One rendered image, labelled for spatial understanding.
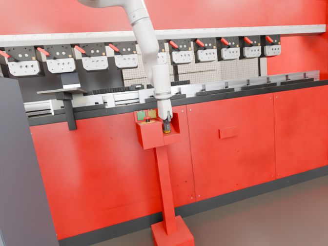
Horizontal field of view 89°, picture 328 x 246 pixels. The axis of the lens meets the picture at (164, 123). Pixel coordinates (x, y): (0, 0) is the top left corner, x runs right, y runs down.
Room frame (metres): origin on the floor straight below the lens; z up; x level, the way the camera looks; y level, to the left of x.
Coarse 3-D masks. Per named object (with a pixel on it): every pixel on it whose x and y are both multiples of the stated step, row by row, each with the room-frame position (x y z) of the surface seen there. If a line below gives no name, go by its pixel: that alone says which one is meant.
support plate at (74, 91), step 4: (68, 88) 0.87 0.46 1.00; (72, 88) 0.87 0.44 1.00; (76, 88) 0.88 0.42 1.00; (40, 92) 0.84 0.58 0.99; (44, 92) 0.84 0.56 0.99; (48, 92) 0.85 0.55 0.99; (52, 92) 0.86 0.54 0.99; (68, 92) 0.96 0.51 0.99; (72, 92) 0.99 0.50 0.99; (76, 92) 1.02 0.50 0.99; (80, 92) 1.05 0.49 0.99; (84, 92) 1.09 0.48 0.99
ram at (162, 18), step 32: (0, 0) 1.03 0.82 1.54; (32, 0) 1.07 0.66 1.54; (64, 0) 1.10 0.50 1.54; (160, 0) 1.23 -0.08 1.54; (192, 0) 1.29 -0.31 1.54; (224, 0) 1.34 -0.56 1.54; (256, 0) 1.40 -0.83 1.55; (288, 0) 1.47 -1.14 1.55; (320, 0) 1.55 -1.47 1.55; (0, 32) 1.02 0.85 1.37; (32, 32) 1.06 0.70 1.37; (64, 32) 1.10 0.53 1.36; (224, 32) 1.34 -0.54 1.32; (256, 32) 1.40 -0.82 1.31; (288, 32) 1.47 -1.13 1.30; (320, 32) 1.56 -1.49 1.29
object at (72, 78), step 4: (72, 72) 1.12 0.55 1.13; (76, 72) 1.13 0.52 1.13; (64, 76) 1.11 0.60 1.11; (68, 76) 1.12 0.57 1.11; (72, 76) 1.12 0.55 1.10; (76, 76) 1.13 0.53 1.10; (64, 80) 1.11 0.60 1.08; (68, 80) 1.12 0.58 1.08; (72, 80) 1.12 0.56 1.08; (76, 80) 1.13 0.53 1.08; (64, 84) 1.11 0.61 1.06; (68, 84) 1.12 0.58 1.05; (72, 84) 1.13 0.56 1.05; (76, 84) 1.13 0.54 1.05
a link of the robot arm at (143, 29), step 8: (136, 24) 0.75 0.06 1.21; (144, 24) 0.75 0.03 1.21; (136, 32) 0.77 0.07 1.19; (144, 32) 0.76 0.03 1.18; (152, 32) 0.77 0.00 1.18; (144, 40) 0.77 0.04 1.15; (152, 40) 0.77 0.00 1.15; (144, 48) 0.78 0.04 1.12; (152, 48) 0.78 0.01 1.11; (144, 56) 0.81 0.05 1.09; (152, 56) 0.82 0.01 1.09; (144, 64) 0.88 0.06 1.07; (152, 64) 0.89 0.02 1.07
